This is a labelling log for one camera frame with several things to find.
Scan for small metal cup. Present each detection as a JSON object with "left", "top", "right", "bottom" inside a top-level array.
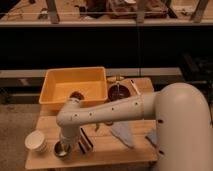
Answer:
[{"left": 54, "top": 141, "right": 71, "bottom": 158}]

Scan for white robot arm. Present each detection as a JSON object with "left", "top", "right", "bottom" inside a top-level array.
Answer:
[{"left": 57, "top": 83, "right": 213, "bottom": 171}]

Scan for brown object in tray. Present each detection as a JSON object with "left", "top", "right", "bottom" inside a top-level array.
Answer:
[{"left": 69, "top": 91, "right": 84, "bottom": 100}]

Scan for yellow plastic tray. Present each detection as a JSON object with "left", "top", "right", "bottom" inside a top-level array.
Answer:
[{"left": 39, "top": 67, "right": 108, "bottom": 111}]

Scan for yellow toy food pieces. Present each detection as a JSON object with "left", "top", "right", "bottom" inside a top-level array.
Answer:
[{"left": 107, "top": 76, "right": 124, "bottom": 84}]

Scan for dark red bowl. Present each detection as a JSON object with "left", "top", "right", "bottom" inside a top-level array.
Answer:
[{"left": 108, "top": 84, "right": 130, "bottom": 101}]

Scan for orange toy fruit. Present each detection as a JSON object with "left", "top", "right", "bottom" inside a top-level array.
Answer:
[{"left": 104, "top": 121, "right": 114, "bottom": 126}]

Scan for large blue grey cloth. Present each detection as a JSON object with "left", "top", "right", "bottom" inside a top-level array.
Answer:
[{"left": 110, "top": 121, "right": 134, "bottom": 148}]

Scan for wooden table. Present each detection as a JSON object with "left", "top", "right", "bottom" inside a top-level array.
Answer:
[{"left": 24, "top": 77, "right": 159, "bottom": 171}]

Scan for white paper cup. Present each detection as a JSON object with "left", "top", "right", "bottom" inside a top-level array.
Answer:
[{"left": 25, "top": 130, "right": 47, "bottom": 153}]

